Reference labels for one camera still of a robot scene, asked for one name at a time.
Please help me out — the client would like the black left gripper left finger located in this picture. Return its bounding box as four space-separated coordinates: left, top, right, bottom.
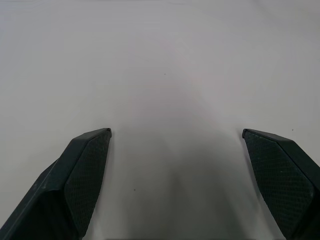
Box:
0 127 113 240

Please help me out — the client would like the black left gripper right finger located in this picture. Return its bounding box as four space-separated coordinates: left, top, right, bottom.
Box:
241 128 320 240

